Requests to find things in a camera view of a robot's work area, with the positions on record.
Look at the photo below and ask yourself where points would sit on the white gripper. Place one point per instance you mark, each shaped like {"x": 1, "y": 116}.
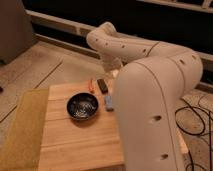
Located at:
{"x": 111, "y": 64}

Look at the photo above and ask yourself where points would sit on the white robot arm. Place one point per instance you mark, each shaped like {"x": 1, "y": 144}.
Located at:
{"x": 152, "y": 77}

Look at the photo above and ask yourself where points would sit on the black rectangular block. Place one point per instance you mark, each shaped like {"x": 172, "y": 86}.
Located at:
{"x": 102, "y": 86}

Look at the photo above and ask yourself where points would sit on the orange marker pen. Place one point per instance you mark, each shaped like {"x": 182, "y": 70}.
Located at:
{"x": 90, "y": 86}

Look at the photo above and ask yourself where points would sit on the blue rectangular block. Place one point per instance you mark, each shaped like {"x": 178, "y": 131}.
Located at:
{"x": 108, "y": 103}

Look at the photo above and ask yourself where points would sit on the black metal bowl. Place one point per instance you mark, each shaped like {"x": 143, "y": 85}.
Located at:
{"x": 82, "y": 106}

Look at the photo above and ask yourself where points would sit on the wooden cutting board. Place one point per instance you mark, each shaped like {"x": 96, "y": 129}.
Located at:
{"x": 69, "y": 145}

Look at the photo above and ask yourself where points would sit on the grey cabinet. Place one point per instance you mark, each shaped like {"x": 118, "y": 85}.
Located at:
{"x": 16, "y": 31}

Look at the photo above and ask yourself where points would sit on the yellow-green cloth mat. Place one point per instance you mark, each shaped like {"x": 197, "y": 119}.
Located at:
{"x": 21, "y": 150}

